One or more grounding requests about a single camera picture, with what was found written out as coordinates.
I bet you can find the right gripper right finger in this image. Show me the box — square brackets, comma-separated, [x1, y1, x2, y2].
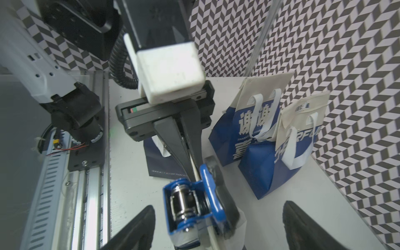
[282, 201, 346, 250]

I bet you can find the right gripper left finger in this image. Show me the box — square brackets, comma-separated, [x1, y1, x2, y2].
[101, 205, 156, 250]

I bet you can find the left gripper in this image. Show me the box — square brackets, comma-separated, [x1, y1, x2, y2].
[115, 80, 215, 181]

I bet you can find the navy bag with white handles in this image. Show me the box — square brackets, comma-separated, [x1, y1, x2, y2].
[143, 138, 187, 180]

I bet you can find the blue black stapler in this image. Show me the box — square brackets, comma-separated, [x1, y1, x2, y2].
[162, 156, 241, 250]

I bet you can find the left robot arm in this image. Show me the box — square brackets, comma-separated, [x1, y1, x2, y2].
[1, 1, 213, 180]

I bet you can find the royal blue tote bag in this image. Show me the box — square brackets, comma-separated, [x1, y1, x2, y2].
[209, 72, 294, 166]

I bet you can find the blue cream tote bag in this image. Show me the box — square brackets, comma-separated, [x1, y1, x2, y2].
[239, 91, 330, 200]

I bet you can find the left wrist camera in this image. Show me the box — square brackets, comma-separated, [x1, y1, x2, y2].
[124, 33, 206, 105]

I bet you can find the aluminium corner post left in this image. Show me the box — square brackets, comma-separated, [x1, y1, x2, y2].
[244, 0, 283, 77]

